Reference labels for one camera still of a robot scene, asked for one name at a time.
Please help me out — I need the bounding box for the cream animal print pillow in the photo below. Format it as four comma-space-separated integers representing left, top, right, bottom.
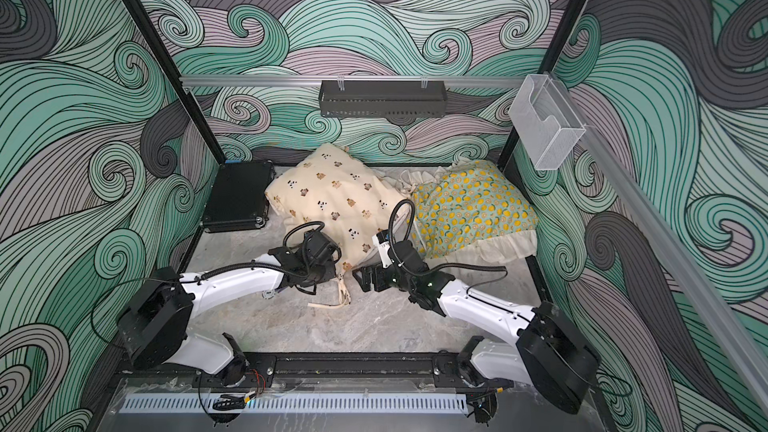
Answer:
265, 144, 405, 308

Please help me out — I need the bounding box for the green lemon print pillow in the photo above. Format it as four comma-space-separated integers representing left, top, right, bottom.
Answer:
400, 160, 539, 266

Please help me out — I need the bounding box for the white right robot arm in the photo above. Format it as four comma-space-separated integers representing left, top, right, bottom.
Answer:
352, 241, 601, 415

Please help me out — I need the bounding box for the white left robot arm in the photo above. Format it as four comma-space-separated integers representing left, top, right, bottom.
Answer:
116, 222, 342, 387

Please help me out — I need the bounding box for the black ribbed hard case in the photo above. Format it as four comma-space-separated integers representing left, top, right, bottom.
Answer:
202, 161, 275, 233

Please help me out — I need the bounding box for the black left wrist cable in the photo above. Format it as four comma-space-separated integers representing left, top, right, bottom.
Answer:
281, 220, 343, 289

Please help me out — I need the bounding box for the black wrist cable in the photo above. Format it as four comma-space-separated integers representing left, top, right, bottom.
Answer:
387, 198, 509, 280
281, 220, 343, 289

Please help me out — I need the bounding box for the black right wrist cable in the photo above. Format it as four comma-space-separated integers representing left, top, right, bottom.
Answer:
387, 198, 509, 280

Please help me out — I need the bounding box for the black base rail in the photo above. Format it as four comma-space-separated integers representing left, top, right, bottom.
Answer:
119, 350, 517, 391

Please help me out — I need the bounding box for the black perforated wall tray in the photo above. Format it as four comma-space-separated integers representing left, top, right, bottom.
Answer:
318, 81, 448, 123

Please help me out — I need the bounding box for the white slotted cable duct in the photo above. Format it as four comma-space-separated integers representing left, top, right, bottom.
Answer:
118, 393, 469, 415

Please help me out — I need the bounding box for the clear acrylic wall holder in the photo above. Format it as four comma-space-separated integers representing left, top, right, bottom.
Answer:
509, 74, 585, 171

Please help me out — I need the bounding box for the aluminium wall rail back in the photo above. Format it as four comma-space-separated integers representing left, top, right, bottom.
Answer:
180, 74, 525, 89

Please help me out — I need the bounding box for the aluminium wall rail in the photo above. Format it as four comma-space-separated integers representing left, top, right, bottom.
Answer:
547, 74, 767, 412
180, 74, 525, 89

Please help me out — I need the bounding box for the aluminium wall rail right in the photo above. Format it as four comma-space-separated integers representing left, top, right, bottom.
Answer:
547, 74, 767, 412

